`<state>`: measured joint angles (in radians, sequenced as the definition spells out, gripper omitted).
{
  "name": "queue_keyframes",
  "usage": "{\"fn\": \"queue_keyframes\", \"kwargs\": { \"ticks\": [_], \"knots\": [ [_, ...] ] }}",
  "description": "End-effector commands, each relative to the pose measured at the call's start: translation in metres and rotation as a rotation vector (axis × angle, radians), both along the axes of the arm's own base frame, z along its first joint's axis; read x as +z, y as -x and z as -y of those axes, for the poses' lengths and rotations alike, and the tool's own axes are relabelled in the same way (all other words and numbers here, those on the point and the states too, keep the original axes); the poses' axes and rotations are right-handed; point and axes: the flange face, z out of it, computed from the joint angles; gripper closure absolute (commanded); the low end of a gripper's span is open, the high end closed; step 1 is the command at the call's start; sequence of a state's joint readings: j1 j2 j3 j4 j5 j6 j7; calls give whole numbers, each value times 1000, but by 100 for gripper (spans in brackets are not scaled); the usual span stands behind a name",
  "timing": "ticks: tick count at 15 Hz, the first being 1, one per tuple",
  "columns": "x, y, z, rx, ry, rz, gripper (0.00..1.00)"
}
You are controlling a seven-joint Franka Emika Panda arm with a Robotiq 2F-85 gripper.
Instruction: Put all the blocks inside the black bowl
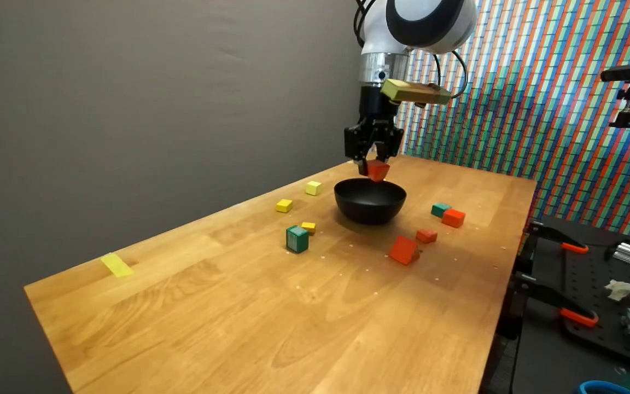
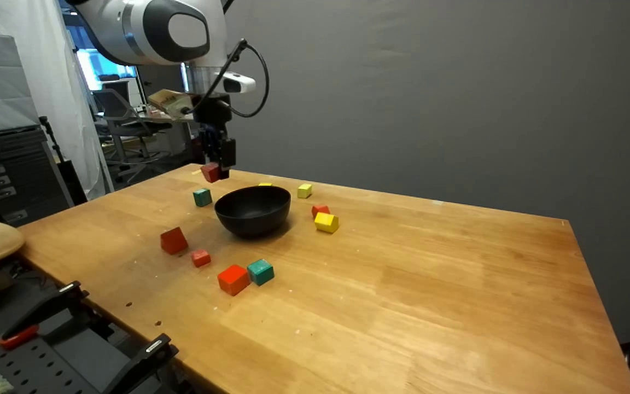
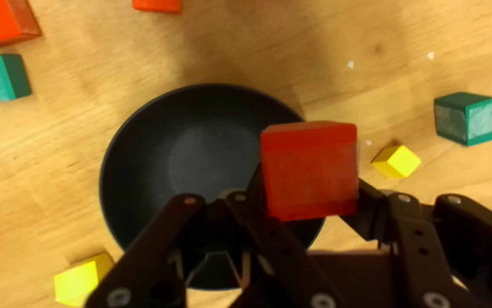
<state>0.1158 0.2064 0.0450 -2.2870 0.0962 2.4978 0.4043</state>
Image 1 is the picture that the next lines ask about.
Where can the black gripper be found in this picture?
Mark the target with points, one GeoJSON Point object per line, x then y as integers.
{"type": "Point", "coordinates": [380, 107]}

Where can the small yellow wooden block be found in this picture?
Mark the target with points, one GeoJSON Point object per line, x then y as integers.
{"type": "Point", "coordinates": [308, 226]}

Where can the large red wooden block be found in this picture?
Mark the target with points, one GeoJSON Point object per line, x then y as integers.
{"type": "Point", "coordinates": [403, 252]}

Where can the teal wooden block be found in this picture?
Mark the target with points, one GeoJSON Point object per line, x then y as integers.
{"type": "Point", "coordinates": [438, 209]}
{"type": "Point", "coordinates": [295, 239]}

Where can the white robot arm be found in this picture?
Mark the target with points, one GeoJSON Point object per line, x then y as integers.
{"type": "Point", "coordinates": [432, 21]}

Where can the black bowl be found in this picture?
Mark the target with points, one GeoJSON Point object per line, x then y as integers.
{"type": "Point", "coordinates": [371, 209]}

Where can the pale yellow-green wooden block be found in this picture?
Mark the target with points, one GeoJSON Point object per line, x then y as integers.
{"type": "Point", "coordinates": [313, 189]}

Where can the gray backdrop panel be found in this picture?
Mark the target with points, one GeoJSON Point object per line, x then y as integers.
{"type": "Point", "coordinates": [147, 109]}

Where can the black perforated board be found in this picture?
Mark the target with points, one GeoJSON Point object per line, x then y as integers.
{"type": "Point", "coordinates": [599, 274]}

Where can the white crumpled paper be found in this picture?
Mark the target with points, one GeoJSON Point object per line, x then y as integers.
{"type": "Point", "coordinates": [620, 288]}

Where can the blue round container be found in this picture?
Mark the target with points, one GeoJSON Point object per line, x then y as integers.
{"type": "Point", "coordinates": [604, 388]}

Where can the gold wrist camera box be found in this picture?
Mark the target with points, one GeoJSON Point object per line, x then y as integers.
{"type": "Point", "coordinates": [414, 93]}

